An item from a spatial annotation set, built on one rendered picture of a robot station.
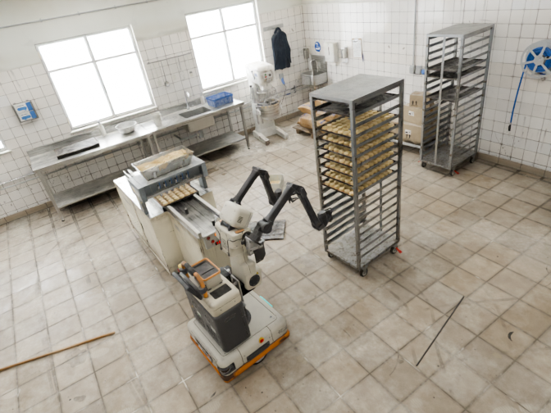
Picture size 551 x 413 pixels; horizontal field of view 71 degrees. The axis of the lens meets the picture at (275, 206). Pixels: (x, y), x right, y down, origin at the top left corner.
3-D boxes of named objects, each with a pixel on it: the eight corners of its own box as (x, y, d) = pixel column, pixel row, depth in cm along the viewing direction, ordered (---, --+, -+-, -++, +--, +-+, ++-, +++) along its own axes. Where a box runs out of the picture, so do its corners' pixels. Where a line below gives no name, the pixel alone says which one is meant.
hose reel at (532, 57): (546, 135, 471) (569, 39, 415) (539, 139, 464) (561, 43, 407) (512, 128, 502) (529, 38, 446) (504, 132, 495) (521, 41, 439)
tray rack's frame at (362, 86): (360, 278, 381) (353, 101, 289) (324, 256, 418) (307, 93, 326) (400, 247, 411) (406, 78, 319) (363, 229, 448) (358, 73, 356)
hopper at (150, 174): (135, 176, 389) (130, 164, 382) (185, 156, 414) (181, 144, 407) (145, 184, 368) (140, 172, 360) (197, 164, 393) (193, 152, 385)
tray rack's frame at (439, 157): (444, 150, 588) (456, 23, 496) (477, 159, 551) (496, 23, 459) (418, 165, 560) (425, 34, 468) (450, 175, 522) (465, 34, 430)
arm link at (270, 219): (288, 176, 286) (295, 179, 278) (299, 186, 294) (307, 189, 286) (254, 226, 282) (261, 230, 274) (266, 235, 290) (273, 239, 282)
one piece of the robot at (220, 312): (229, 366, 300) (202, 288, 257) (196, 328, 339) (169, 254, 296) (262, 342, 316) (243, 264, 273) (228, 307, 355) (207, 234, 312)
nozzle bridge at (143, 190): (138, 207, 404) (126, 179, 387) (198, 181, 436) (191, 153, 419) (148, 219, 380) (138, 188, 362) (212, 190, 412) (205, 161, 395)
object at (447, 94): (453, 85, 531) (453, 84, 530) (481, 88, 502) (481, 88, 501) (425, 97, 504) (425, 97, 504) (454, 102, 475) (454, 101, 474)
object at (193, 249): (188, 273, 433) (165, 206, 386) (214, 259, 448) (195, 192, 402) (218, 306, 381) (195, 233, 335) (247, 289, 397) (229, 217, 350)
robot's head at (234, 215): (231, 227, 277) (239, 208, 276) (216, 216, 292) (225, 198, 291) (246, 231, 287) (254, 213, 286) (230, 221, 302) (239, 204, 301)
